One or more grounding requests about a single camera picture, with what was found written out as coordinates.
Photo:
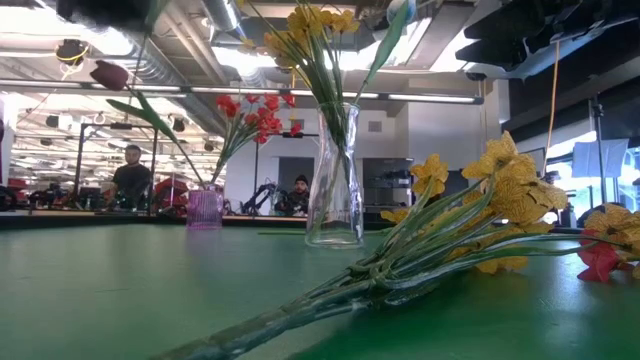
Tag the black aluminium table frame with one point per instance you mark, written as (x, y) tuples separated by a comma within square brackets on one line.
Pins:
[(100, 221)]

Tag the silver ceiling air duct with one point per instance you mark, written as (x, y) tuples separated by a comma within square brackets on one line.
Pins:
[(165, 70)]

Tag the long ceiling light bar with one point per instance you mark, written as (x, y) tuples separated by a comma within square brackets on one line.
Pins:
[(425, 98)]

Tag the black tripod light stand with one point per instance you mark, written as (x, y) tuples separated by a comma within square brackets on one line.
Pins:
[(600, 157)]

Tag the clear glass vase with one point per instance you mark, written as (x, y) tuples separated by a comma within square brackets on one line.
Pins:
[(334, 235)]

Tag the black ceiling camera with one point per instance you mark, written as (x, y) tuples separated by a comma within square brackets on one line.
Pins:
[(70, 51)]

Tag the pink ribbed glass vase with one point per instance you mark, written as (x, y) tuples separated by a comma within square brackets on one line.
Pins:
[(205, 210)]

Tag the yellow artificial flower bunch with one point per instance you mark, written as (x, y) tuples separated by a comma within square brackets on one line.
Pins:
[(300, 22), (400, 265)]

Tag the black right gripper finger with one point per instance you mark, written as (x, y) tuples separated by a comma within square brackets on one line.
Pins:
[(510, 29), (510, 56)]

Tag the black gantry frame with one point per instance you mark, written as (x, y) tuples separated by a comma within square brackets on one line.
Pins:
[(79, 165)]

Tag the person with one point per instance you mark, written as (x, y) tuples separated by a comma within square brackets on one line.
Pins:
[(299, 200), (131, 182)]

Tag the dark red artificial tulip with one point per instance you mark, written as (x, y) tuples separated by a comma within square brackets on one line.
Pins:
[(109, 75)]

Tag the red artificial flower bunch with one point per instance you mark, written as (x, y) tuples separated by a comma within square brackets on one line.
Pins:
[(270, 122), (597, 260)]

